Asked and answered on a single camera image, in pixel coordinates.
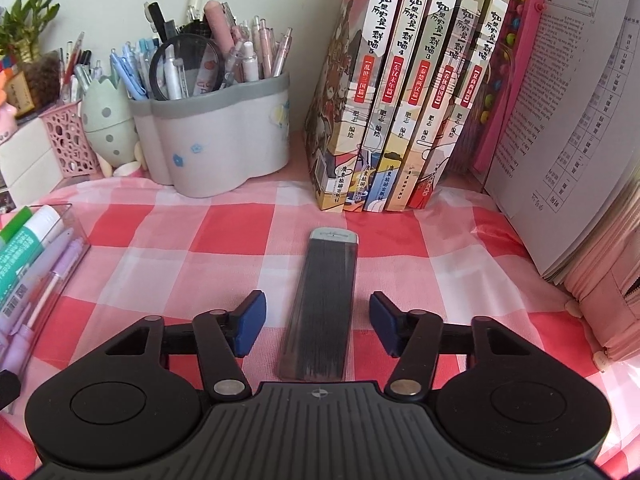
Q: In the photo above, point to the pink bead abacus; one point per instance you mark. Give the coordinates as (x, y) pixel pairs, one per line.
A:
(492, 145)

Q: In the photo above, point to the green white glue stick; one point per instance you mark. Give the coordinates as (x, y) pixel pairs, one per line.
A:
(25, 250)

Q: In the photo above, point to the pens in pink holder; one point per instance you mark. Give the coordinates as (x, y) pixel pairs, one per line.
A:
(75, 65)

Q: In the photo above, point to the white desktop drawer organizer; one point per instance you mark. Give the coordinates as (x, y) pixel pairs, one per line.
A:
(30, 160)

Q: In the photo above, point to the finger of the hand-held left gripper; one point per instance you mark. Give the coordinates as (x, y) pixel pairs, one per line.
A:
(9, 390)

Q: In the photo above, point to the green bamboo plant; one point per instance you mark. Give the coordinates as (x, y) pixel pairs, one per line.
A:
(27, 25)

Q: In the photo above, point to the stack of printed papers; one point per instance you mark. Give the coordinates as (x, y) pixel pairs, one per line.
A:
(575, 110)

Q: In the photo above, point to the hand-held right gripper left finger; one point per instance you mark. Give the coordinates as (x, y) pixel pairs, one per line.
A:
(252, 320)

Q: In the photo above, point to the white grey flower pen holder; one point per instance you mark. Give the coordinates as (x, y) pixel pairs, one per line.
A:
(225, 135)

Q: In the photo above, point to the pink checked tablecloth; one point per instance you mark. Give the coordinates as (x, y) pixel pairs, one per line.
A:
(200, 260)

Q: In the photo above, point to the purple pen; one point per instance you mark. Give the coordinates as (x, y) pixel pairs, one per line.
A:
(60, 270)

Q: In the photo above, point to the pens in egg holder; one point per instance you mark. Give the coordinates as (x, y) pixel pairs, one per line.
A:
(95, 77)

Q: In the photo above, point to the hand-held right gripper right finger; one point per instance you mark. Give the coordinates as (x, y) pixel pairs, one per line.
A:
(385, 320)

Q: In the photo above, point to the green egg-shaped pen holder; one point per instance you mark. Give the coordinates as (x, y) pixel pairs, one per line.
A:
(107, 120)

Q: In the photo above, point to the clear plastic organizer box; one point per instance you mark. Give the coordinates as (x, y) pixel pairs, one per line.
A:
(80, 240)

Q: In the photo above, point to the pink perforated pen holder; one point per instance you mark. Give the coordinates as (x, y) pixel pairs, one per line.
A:
(70, 145)

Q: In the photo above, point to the black magnifying glass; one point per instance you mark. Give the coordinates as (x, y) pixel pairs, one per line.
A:
(192, 67)

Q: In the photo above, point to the dark lead refill case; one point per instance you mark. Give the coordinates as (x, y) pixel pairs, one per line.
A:
(320, 310)

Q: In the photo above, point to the pink pencil case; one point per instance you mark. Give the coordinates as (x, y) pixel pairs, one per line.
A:
(610, 310)

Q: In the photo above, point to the glass vase brown pebbles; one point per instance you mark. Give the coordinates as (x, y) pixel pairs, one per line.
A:
(40, 82)

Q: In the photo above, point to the pink lion toy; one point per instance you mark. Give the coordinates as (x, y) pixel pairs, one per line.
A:
(5, 115)

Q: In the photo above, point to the pens in white holder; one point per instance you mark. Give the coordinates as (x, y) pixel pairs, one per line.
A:
(250, 45)

